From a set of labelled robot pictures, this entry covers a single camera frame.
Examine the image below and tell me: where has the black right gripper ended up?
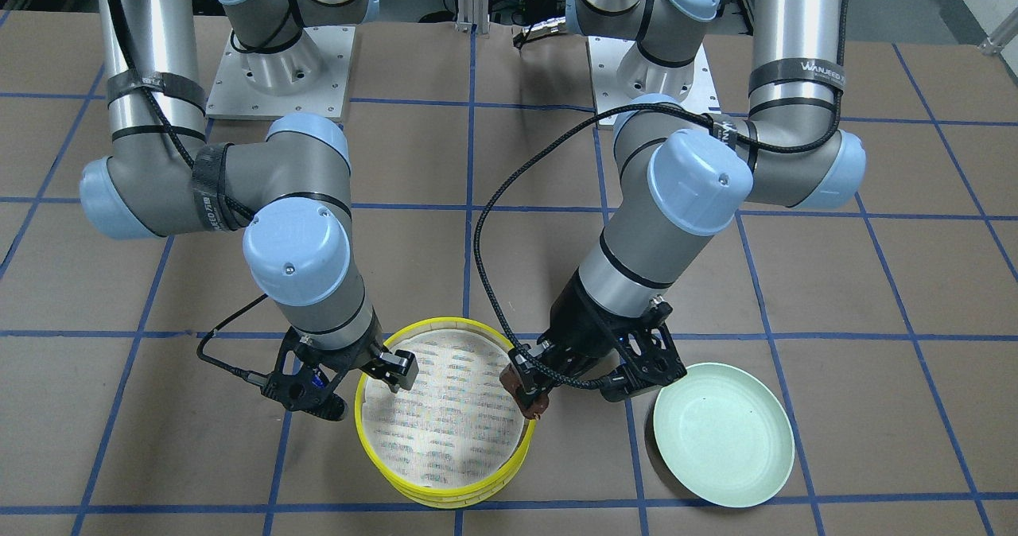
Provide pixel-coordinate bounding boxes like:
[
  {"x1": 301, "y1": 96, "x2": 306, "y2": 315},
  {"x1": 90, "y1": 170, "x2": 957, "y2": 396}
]
[{"x1": 262, "y1": 325, "x2": 419, "y2": 422}]

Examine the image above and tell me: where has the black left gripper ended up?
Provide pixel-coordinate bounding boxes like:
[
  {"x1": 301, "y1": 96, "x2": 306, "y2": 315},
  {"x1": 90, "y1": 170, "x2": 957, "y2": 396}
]
[{"x1": 509, "y1": 278, "x2": 688, "y2": 402}]

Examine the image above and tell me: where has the brown bun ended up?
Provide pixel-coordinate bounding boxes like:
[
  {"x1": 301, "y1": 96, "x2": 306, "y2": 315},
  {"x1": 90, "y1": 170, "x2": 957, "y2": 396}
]
[{"x1": 499, "y1": 363, "x2": 550, "y2": 420}]

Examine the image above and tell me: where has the yellow steamer basket side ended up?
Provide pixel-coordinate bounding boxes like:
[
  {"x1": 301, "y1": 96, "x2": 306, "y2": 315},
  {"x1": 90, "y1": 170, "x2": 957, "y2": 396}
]
[{"x1": 354, "y1": 317, "x2": 535, "y2": 508}]

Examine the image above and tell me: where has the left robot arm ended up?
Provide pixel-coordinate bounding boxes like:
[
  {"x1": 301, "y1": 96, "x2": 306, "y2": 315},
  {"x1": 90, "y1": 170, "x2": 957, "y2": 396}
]
[{"x1": 499, "y1": 0, "x2": 866, "y2": 418}]

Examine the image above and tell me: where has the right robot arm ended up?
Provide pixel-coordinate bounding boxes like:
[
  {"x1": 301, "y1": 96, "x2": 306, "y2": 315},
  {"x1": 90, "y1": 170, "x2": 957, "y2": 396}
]
[{"x1": 79, "y1": 0, "x2": 418, "y2": 421}]

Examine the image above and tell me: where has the light green plate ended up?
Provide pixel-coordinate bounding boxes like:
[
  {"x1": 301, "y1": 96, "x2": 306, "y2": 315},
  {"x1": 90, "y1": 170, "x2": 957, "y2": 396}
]
[{"x1": 652, "y1": 363, "x2": 795, "y2": 508}]

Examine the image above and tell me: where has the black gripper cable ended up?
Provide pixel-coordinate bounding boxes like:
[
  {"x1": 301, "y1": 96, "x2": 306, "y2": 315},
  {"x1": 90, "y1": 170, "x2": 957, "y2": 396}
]
[{"x1": 472, "y1": 103, "x2": 852, "y2": 390}]

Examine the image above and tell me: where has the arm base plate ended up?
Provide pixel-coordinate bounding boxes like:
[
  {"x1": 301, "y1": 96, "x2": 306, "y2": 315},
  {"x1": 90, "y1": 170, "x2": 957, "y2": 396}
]
[
  {"x1": 588, "y1": 37, "x2": 721, "y2": 115},
  {"x1": 206, "y1": 26, "x2": 356, "y2": 122}
]

